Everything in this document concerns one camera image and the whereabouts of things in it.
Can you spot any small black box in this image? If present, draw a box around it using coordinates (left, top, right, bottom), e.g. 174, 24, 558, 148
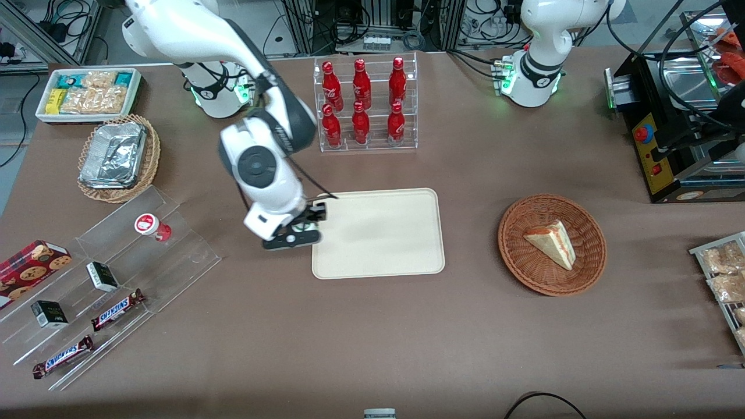
30, 300, 69, 329
86, 261, 119, 293

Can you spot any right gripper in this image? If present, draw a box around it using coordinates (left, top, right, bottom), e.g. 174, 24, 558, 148
243, 196, 328, 242

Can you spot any aluminium control rack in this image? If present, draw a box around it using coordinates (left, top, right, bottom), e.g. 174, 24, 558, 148
282, 0, 466, 56

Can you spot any aluminium foil tray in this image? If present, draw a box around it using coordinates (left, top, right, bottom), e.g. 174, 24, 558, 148
79, 121, 147, 190

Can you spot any red cola bottle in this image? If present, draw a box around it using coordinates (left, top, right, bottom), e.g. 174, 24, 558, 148
322, 61, 344, 111
389, 56, 407, 106
352, 101, 371, 145
321, 104, 342, 147
387, 102, 406, 144
352, 58, 372, 110

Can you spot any black toaster machine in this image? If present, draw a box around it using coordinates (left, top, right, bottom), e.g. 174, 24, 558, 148
604, 0, 745, 204

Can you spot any red gum bottle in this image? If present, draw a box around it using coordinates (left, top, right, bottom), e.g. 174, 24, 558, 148
134, 213, 172, 242

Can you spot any large clear cracker bag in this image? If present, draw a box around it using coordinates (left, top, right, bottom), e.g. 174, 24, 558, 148
60, 86, 127, 114

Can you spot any red cookie box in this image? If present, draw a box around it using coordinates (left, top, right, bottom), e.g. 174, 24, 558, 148
0, 239, 73, 310

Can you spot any grey wire tray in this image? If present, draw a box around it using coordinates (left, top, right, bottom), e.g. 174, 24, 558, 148
689, 232, 745, 356

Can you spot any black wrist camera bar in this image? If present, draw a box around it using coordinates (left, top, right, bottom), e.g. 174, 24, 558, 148
262, 230, 322, 251

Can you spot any small clear cracker bag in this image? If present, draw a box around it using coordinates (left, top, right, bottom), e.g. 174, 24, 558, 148
81, 71, 117, 89

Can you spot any beige plastic tray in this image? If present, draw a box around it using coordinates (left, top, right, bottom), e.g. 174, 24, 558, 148
312, 187, 446, 280

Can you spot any clear acrylic bottle rack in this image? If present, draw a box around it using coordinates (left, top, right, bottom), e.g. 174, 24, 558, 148
313, 51, 418, 153

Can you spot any clear pastry bag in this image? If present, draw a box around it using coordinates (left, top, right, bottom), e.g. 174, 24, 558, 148
700, 242, 745, 275
707, 272, 745, 304

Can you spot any white snack bin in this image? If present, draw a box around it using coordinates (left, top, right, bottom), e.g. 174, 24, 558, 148
35, 68, 142, 125

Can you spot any black cable loop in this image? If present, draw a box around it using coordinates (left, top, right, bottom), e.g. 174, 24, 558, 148
503, 392, 587, 419

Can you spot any clear acrylic stepped stand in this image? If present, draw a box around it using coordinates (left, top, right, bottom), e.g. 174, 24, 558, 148
0, 185, 222, 392

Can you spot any light wicker basket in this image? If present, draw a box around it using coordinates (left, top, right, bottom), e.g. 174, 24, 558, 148
77, 113, 161, 204

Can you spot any Snickers bar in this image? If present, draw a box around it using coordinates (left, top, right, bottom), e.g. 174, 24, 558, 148
90, 289, 146, 332
32, 335, 94, 379

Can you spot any brown wicker basket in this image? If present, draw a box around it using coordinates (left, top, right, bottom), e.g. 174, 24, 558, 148
498, 193, 608, 297

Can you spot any wrapped sandwich wedge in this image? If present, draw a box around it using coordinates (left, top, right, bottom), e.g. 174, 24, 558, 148
523, 219, 577, 271

